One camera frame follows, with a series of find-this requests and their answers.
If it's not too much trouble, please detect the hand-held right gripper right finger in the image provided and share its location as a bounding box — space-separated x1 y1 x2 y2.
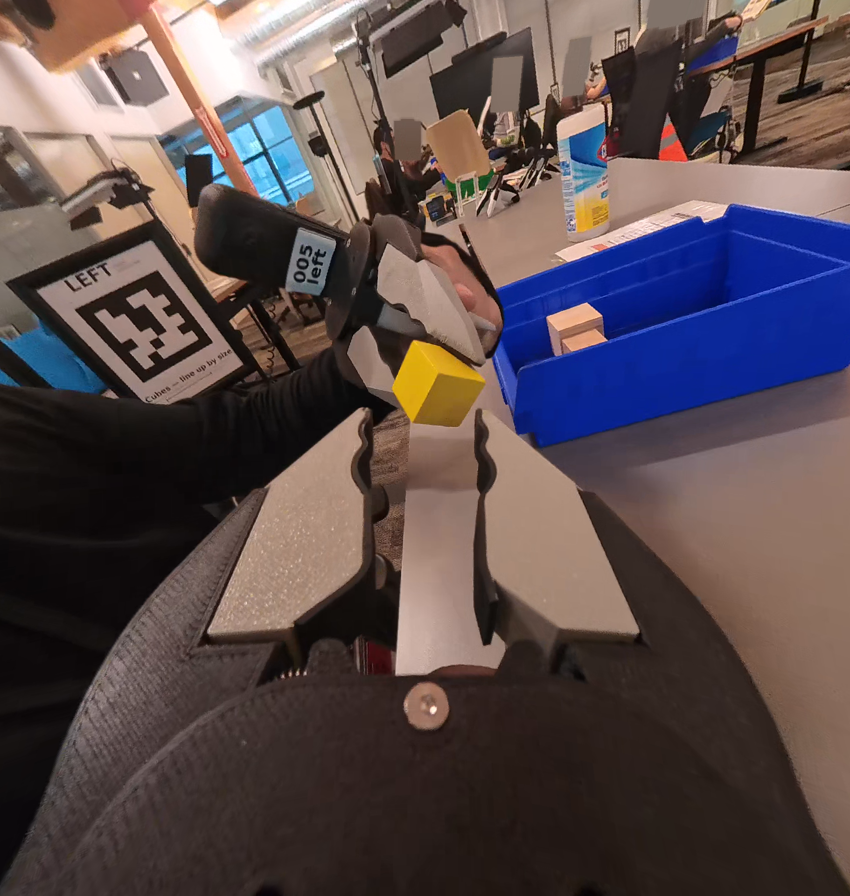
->
473 408 641 666

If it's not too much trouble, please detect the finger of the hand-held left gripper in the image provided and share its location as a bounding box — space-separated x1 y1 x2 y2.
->
345 324 413 407
375 246 489 366

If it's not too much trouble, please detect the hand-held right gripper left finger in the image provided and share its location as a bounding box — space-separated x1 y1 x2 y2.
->
207 407 376 645

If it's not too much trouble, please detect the wooden support post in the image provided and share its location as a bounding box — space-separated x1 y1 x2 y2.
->
141 0 258 197

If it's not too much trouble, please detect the green box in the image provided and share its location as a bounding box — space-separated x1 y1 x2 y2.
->
442 168 496 204

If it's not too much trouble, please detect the large natural wooden cube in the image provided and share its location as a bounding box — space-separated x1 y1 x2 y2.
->
546 302 606 357

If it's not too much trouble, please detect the framed black-white marker sign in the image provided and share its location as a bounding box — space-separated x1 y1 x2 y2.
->
7 223 258 406

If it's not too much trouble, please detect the tan wooden board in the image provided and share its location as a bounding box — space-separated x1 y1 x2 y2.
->
425 110 492 186

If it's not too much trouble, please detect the blue plastic bin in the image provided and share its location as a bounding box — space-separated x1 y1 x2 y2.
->
491 203 850 449

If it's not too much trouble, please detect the black wall speaker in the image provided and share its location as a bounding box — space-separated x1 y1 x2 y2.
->
103 49 170 107

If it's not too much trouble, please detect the printed paper sheet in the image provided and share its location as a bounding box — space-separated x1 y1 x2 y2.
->
554 201 737 263

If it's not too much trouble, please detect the white blue wipes canister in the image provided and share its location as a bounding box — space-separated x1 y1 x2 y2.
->
557 106 611 242

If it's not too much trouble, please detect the grey desk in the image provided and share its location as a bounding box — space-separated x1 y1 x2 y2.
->
395 157 850 896

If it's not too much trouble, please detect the person's left hand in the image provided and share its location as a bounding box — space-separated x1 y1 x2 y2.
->
422 238 502 331

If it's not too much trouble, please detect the black monitor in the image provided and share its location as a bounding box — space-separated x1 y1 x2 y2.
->
428 28 540 123

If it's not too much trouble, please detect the yellow wooden cube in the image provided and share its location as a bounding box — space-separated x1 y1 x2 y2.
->
392 341 487 427

